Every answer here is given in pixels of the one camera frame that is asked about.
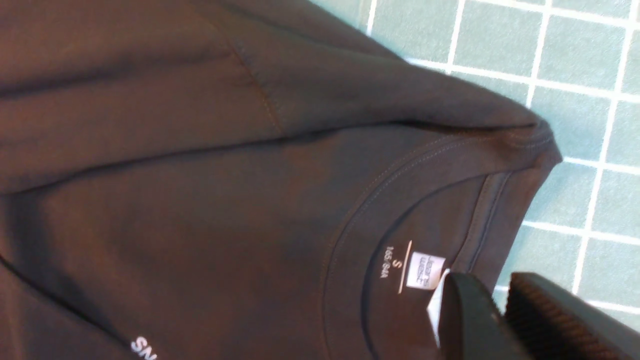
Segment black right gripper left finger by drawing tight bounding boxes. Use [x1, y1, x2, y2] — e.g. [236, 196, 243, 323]
[438, 272, 532, 360]

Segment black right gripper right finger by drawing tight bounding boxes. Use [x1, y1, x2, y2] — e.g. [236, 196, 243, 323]
[503, 272, 640, 360]

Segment dark gray long-sleeve shirt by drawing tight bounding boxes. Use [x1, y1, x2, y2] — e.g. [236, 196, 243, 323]
[0, 0, 562, 360]

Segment green checkered tablecloth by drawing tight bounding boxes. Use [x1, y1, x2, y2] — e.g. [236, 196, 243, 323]
[317, 0, 640, 330]

